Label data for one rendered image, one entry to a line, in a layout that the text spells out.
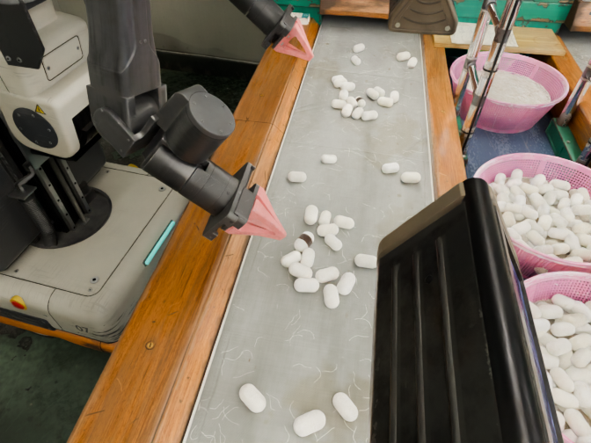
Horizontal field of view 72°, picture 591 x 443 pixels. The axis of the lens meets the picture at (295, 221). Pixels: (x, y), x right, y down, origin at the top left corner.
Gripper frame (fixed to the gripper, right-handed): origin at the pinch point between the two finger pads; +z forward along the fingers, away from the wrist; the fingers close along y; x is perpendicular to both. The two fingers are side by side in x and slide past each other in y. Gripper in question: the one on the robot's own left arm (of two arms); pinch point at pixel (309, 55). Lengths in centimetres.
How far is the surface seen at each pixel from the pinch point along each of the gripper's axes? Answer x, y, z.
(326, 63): 7.7, 21.7, 8.9
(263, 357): 7, -61, 11
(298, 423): 1, -69, 14
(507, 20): -31.6, -9.4, 17.1
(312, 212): 3.2, -35.9, 11.3
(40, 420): 109, -57, 6
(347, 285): -1, -49, 17
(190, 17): 98, 149, -35
